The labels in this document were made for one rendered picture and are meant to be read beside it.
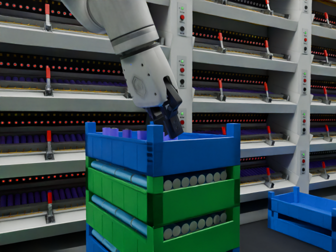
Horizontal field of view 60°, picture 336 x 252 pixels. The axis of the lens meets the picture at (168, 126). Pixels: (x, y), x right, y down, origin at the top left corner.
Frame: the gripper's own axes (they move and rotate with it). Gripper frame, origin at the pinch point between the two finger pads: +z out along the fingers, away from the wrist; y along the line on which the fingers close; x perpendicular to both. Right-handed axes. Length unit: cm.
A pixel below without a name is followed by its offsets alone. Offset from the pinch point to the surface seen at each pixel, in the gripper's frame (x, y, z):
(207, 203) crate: -3.9, 9.0, 13.1
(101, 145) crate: -10.2, -11.0, -0.2
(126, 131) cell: -6.4, -4.7, -1.8
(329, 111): 117, -30, 49
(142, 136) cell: -6.1, 0.3, -0.9
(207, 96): 51, -44, 13
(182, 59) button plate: 43, -41, -6
